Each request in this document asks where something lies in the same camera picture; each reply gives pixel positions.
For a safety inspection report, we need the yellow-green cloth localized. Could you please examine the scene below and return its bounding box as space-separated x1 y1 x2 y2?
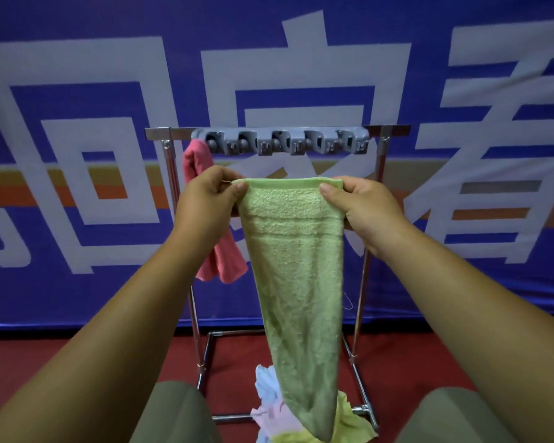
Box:
271 390 378 443

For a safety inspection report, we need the green terry towel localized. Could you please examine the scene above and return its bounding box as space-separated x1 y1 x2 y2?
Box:
231 177 347 442

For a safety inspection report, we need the person's right leg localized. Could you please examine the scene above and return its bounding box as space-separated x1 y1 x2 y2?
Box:
395 387 520 443

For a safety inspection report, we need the pink towel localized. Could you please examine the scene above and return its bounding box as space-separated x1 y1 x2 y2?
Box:
182 138 249 285

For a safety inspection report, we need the person's leg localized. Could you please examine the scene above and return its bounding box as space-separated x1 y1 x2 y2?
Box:
129 380 223 443
395 387 520 443

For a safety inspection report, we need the person's left leg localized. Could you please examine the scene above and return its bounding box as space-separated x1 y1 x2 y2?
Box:
129 380 223 443

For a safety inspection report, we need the blue printed banner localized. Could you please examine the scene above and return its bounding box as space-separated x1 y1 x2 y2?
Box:
0 0 554 331

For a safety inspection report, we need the light blue cloth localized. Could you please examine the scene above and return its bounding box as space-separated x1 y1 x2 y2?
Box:
254 364 282 443

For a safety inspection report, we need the grey clip holder rail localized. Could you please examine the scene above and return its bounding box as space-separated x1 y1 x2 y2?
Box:
191 127 370 157

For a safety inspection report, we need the metal drying rack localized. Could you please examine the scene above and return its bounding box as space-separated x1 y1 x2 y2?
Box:
145 125 411 433

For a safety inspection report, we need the person's right forearm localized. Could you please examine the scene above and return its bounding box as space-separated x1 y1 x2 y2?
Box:
368 222 554 443

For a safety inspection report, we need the person's left forearm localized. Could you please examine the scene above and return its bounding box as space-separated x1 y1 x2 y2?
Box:
0 223 218 443

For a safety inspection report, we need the person's left hand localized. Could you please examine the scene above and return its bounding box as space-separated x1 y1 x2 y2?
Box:
174 165 249 257

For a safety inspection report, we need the person's right hand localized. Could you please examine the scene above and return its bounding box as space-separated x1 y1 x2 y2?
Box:
319 175 413 259

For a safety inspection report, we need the pale pink cloth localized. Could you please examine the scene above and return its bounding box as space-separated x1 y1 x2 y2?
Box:
251 397 305 443

